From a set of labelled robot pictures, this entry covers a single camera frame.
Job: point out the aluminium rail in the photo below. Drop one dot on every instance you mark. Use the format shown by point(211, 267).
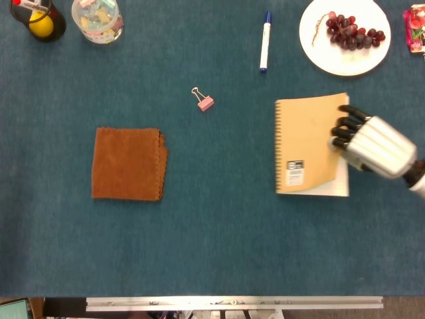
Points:
point(232, 303)

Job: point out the clear jar of coloured clips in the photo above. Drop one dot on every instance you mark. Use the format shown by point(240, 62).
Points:
point(98, 21)

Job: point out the brown folded cloth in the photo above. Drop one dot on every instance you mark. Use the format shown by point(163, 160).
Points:
point(127, 164)

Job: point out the yellow spiral notebook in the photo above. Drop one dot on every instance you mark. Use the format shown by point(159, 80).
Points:
point(305, 133)

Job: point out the white marker with red cap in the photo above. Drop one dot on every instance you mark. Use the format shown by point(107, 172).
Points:
point(31, 4)

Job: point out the teal screen device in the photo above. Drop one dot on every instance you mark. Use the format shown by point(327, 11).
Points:
point(13, 309)

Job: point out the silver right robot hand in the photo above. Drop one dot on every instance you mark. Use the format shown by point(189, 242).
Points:
point(382, 146)

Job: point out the red grape bunch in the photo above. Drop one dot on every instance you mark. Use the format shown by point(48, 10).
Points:
point(348, 36)

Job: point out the white marker with blue cap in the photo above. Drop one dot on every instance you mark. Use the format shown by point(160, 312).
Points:
point(265, 40)

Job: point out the black mesh pen holder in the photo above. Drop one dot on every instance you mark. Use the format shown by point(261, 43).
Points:
point(59, 26)

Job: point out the blue felt table cover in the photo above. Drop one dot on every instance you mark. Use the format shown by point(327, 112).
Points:
point(212, 239)

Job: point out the white round plate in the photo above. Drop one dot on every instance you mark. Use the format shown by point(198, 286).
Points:
point(348, 63)

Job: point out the pink drink pouch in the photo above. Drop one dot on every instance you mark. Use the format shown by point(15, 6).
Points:
point(415, 30)

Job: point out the pink binder clip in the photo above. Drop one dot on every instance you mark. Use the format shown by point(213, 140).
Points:
point(206, 103)

